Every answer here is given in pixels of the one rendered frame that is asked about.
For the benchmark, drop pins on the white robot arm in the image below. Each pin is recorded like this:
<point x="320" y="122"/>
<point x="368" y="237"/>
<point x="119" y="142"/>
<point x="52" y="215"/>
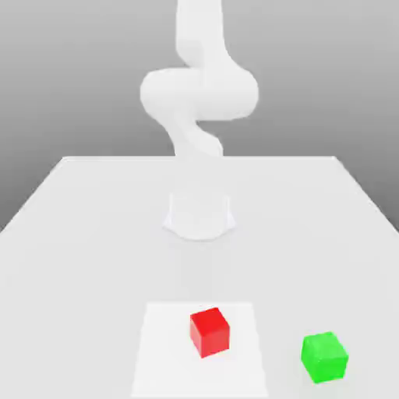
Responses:
<point x="199" y="93"/>

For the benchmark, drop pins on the small green cube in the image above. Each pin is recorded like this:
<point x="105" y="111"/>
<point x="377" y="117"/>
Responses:
<point x="324" y="357"/>

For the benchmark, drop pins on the small red cube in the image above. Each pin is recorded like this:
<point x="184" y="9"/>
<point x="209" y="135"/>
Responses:
<point x="210" y="332"/>

